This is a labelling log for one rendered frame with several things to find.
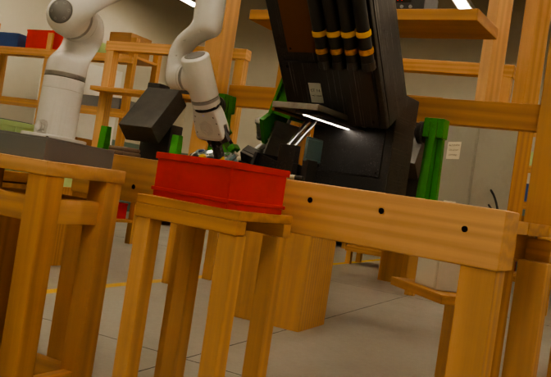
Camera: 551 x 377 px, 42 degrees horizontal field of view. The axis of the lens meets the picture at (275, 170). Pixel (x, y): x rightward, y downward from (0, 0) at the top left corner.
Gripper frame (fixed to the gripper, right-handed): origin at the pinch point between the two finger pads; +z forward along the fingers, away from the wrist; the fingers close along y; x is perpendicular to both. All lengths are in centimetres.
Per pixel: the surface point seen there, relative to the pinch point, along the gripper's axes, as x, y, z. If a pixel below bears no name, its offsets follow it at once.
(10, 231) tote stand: -33, -71, 22
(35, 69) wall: 496, -757, 212
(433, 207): -5, 71, 6
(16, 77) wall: 458, -753, 209
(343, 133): 39.5, 21.5, 11.8
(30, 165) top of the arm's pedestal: -45, -27, -17
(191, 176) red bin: -29.1, 14.7, -9.8
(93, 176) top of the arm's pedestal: -30.7, -21.8, -5.6
